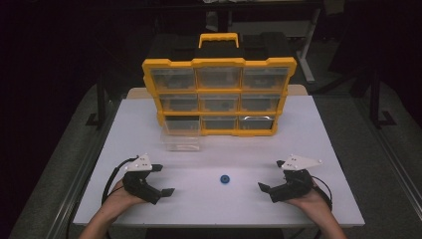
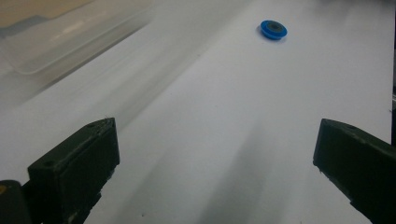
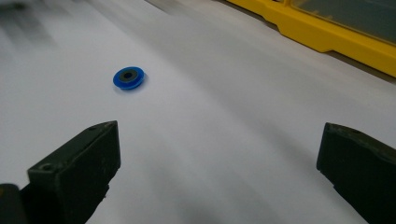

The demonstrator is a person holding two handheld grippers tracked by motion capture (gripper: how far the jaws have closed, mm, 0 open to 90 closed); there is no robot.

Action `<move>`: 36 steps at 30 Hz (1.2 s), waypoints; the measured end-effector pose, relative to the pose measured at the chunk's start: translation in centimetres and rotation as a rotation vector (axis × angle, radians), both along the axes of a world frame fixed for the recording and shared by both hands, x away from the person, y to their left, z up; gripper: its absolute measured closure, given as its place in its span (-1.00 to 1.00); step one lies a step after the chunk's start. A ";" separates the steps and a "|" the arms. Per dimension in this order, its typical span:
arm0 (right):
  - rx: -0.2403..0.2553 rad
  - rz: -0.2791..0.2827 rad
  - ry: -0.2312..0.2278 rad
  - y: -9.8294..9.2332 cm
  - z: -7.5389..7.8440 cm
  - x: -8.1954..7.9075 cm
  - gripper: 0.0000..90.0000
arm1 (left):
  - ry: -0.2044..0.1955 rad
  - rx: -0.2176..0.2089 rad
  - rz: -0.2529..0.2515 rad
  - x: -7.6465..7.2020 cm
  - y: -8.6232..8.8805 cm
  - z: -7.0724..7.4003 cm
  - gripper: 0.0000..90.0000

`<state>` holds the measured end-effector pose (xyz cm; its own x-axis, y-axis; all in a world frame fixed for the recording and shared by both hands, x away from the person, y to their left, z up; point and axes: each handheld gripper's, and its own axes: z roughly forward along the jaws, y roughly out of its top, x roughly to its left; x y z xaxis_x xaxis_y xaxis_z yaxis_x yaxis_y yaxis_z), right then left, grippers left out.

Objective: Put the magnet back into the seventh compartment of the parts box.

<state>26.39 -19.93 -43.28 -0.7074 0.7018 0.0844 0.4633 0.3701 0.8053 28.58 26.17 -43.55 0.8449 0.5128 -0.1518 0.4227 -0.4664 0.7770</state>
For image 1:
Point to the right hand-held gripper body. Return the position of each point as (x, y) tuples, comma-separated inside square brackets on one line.
[(292, 187)]

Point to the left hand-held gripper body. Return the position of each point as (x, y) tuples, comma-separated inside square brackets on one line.
[(137, 186)]

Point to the person's left hand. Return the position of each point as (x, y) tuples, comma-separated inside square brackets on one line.
[(121, 199)]

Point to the person's right hand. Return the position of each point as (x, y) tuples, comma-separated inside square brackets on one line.
[(313, 204)]

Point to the clear plastic drawer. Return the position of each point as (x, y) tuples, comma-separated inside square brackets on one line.
[(181, 139)]

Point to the small blue round wheel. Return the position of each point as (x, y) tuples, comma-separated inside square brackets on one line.
[(225, 179)]

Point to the black metal stand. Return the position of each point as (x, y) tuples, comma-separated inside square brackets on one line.
[(376, 99), (99, 106)]

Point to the yellow and black drawer organizer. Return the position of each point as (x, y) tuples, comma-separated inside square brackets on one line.
[(219, 89)]

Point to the white desk with metal leg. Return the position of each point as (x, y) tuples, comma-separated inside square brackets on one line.
[(307, 49)]

